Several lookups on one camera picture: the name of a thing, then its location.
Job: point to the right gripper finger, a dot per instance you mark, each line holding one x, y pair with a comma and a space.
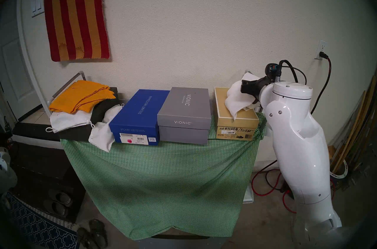
248, 86

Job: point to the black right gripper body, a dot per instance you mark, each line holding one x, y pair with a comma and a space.
263, 83

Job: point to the white paper roll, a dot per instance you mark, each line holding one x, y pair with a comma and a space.
238, 101

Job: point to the green checked cloth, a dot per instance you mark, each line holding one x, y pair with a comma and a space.
165, 183

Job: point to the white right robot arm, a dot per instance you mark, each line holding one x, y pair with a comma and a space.
297, 139

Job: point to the gold shoe box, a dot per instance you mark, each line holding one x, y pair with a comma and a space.
235, 129

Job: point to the large grey shoe box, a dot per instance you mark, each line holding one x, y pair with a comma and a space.
185, 113

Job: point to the blue shoe box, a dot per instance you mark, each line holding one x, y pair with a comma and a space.
138, 113

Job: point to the dark brown shoe box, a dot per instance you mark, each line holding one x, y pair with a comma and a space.
76, 133

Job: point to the wooden pole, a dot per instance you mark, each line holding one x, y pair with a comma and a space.
356, 117
366, 116

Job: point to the large white box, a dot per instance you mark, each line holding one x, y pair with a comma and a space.
248, 194

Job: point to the orange folded towel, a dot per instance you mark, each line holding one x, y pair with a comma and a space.
79, 95

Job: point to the dark floor sandal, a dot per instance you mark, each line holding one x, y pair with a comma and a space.
84, 239
98, 232

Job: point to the dark slipper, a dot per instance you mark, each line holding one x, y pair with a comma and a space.
57, 208
62, 197

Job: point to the white panel door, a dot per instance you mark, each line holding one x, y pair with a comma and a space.
14, 75

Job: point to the blue patterned rug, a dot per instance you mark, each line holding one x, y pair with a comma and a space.
35, 227

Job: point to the white wall outlet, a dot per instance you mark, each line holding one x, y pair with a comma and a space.
321, 45

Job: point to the grey robot base frame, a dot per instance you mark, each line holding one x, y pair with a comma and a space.
182, 244

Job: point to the red orange striped wall hanging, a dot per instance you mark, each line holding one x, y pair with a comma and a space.
76, 16

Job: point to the white light switch plate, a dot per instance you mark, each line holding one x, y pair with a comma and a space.
37, 5

